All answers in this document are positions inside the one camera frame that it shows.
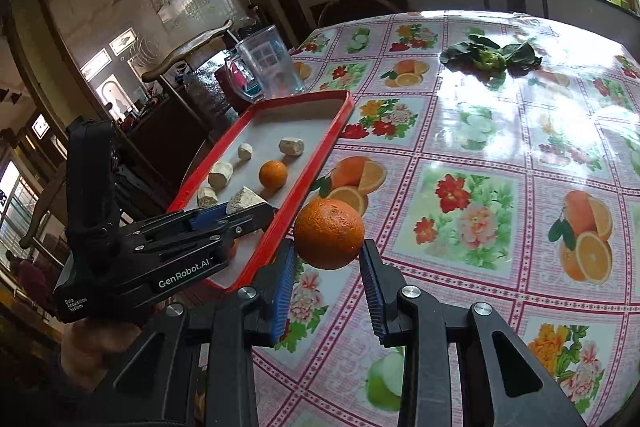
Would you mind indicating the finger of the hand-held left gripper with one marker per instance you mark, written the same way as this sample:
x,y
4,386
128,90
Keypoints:
x,y
250,217
207,214

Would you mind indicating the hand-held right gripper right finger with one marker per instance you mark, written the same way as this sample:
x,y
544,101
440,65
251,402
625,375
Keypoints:
x,y
375,294

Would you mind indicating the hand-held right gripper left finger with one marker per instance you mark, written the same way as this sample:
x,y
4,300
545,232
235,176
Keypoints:
x,y
282,294

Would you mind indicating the large pale yam chunk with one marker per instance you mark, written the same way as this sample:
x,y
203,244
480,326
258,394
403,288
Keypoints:
x,y
245,199

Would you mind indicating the orange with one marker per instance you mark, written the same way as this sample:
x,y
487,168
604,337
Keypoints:
x,y
273,174
328,234

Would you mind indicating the small pale yam chunk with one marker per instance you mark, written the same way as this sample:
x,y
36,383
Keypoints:
x,y
245,151

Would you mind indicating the ribbed pale yam chunk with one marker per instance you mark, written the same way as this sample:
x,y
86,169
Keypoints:
x,y
291,147

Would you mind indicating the red plastic tray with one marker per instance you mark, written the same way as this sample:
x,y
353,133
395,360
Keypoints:
x,y
295,117

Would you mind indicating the person's left hand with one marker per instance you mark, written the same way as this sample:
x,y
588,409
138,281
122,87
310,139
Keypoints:
x,y
95,349

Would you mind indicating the floral tablecloth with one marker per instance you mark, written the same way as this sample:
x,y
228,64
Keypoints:
x,y
500,257

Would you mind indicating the clear plastic pitcher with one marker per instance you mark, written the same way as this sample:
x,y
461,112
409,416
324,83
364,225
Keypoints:
x,y
270,62

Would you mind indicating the light wooden chair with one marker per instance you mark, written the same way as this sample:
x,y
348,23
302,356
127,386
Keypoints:
x,y
190,49

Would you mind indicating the round-backed brown chair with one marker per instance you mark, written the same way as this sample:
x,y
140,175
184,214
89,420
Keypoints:
x,y
345,4

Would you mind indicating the green leafy vegetable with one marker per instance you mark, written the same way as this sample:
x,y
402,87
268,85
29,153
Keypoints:
x,y
487,57

